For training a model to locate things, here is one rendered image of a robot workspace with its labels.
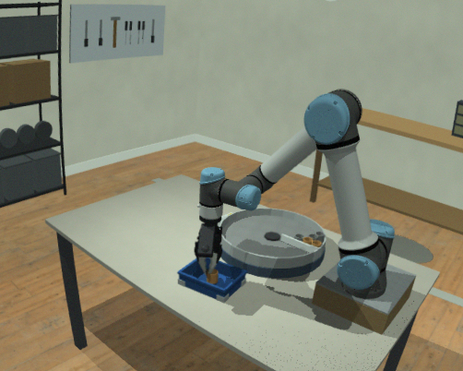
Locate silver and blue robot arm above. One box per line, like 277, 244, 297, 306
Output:
197, 90, 395, 299

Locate blue crate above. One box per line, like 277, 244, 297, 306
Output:
177, 259, 246, 303

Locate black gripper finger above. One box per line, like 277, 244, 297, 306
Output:
208, 245, 222, 274
195, 242, 208, 276

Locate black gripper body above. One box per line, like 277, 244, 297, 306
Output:
199, 215, 222, 252

